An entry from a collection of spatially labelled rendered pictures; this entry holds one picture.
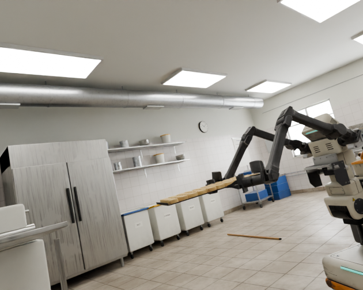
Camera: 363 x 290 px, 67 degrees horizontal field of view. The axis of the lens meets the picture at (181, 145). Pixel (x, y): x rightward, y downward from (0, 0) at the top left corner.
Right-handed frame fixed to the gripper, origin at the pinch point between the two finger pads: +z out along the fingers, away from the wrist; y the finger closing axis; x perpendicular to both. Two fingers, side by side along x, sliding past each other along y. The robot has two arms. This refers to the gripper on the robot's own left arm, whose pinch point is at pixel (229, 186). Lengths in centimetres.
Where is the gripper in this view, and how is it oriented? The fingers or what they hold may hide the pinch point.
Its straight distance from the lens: 159.0
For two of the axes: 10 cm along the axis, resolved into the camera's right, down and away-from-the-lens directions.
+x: 4.9, -0.2, 8.7
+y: 2.6, 9.6, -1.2
